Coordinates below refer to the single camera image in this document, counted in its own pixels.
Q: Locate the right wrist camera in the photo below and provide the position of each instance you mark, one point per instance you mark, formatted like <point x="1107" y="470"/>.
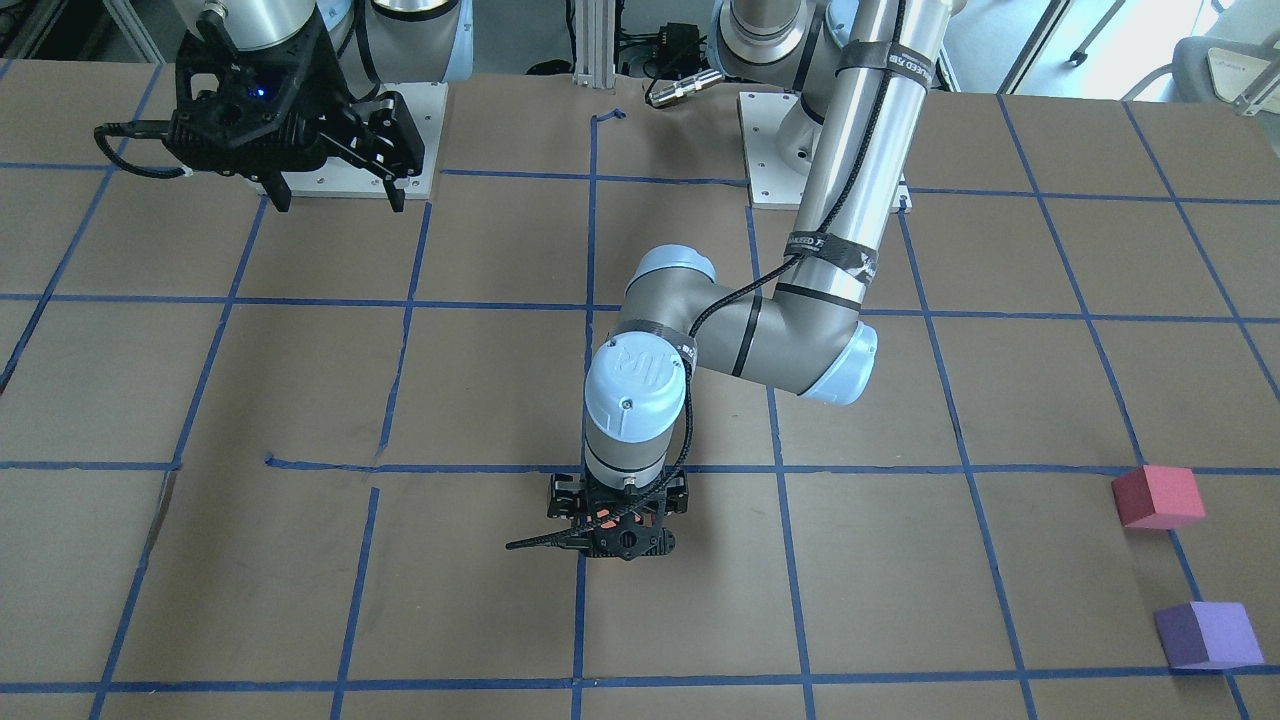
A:
<point x="256" y="113"/>

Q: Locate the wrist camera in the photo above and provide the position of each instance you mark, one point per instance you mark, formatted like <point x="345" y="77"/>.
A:
<point x="256" y="113"/>
<point x="631" y="537"/>

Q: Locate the aluminium frame post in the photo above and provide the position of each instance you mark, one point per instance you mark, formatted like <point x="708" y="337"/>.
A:
<point x="594" y="25"/>

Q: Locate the purple foam cube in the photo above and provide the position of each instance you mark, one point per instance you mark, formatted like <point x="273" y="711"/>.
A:
<point x="1202" y="635"/>

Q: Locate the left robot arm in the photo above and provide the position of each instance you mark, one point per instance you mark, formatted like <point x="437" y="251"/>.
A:
<point x="859" y="72"/>

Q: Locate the orange foam cube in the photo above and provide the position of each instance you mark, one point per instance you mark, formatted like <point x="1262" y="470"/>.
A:
<point x="616" y="519"/>

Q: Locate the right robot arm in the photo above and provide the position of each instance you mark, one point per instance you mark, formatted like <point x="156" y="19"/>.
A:
<point x="417" y="48"/>

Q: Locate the silver cable connector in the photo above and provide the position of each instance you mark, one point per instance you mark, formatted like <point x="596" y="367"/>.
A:
<point x="677" y="91"/>

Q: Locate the red foam cube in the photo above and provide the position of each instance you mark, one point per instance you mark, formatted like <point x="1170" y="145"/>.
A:
<point x="1158" y="497"/>

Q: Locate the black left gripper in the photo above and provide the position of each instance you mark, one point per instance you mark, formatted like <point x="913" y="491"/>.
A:
<point x="561" y="497"/>

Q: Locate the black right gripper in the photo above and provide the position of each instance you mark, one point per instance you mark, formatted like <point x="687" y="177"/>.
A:
<point x="337" y="122"/>

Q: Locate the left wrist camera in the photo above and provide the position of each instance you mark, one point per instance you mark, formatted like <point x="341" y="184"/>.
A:
<point x="631" y="537"/>

